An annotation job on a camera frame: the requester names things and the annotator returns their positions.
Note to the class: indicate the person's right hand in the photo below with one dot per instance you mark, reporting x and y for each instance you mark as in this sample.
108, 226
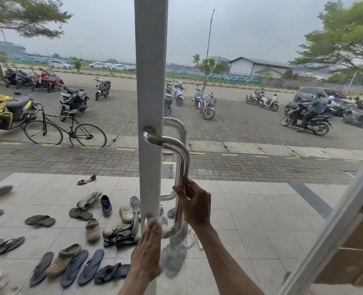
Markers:
197, 208

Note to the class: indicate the person's left hand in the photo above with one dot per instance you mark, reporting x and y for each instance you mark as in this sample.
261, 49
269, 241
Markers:
146, 258

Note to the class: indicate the person's right thumb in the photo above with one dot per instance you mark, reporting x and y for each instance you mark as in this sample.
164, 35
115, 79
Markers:
179, 192

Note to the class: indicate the person's left fingers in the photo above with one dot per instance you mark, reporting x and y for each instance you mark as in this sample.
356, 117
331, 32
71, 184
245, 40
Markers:
153, 231

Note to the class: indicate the white framed glass door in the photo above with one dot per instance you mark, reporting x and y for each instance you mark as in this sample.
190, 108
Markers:
150, 73
329, 230

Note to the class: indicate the person's left forearm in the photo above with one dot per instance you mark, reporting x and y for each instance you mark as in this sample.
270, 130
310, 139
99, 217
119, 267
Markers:
131, 287

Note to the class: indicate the person's right forearm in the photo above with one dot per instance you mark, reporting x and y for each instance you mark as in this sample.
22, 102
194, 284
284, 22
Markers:
224, 264

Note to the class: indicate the scattered shoes and sandals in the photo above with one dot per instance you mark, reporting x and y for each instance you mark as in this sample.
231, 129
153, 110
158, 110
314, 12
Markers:
89, 230

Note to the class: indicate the silver grey scooter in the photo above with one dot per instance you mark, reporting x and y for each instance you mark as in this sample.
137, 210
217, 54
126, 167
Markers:
209, 109

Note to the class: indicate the dark grey scooter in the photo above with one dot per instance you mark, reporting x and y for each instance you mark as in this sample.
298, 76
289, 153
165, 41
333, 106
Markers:
168, 99

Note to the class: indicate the blue scooter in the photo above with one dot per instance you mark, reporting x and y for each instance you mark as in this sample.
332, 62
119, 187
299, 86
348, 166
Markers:
197, 98

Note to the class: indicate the white scooter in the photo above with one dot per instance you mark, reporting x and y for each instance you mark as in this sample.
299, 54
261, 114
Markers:
179, 93

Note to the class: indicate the row of blue cars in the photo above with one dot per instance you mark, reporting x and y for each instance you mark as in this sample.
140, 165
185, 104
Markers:
218, 76

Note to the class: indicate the group of white scooters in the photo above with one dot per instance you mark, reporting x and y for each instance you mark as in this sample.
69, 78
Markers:
263, 100

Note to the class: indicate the small young tree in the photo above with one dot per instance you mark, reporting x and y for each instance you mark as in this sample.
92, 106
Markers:
207, 69

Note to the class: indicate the black bicycle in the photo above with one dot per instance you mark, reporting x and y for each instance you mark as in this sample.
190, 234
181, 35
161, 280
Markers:
66, 132

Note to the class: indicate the white car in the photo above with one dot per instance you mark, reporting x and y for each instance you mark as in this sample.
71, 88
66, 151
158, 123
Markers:
120, 67
98, 66
60, 64

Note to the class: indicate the black scooter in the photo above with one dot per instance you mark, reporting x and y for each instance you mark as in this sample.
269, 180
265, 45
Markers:
74, 101

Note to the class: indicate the white warehouse building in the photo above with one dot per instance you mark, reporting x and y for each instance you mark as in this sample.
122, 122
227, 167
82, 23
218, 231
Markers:
252, 66

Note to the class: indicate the black ridden motorcycle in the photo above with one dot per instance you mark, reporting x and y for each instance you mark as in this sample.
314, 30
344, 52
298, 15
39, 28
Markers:
310, 121

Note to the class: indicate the tall thin light pole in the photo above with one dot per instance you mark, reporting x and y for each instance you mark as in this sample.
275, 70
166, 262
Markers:
210, 30

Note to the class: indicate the grey car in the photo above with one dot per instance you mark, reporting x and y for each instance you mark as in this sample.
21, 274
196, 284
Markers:
316, 92

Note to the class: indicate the row of parked motorcycles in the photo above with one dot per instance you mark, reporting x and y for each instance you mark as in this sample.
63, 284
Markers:
37, 79

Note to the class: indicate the brown wooden panel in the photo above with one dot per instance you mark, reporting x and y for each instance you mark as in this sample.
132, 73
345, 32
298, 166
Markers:
353, 251

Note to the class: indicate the yellow covered scooter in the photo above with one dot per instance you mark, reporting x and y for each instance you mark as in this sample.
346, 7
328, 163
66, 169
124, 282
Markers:
6, 113

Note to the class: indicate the plastic covered motorcycles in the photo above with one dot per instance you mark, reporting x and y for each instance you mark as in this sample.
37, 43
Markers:
361, 116

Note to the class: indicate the large leafy tree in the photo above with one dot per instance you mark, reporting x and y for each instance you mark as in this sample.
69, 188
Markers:
344, 36

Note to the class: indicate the tall thin-trunk tree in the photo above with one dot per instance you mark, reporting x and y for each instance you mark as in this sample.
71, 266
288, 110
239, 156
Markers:
18, 15

